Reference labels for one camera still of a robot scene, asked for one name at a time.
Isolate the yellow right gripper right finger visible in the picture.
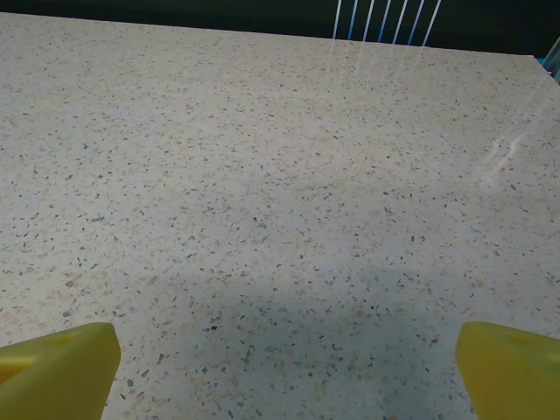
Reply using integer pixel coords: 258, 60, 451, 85
454, 320, 560, 420

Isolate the aluminium frame post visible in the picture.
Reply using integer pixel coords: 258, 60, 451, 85
542, 37, 560, 87

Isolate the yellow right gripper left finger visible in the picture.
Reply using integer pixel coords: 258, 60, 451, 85
0, 321, 123, 420

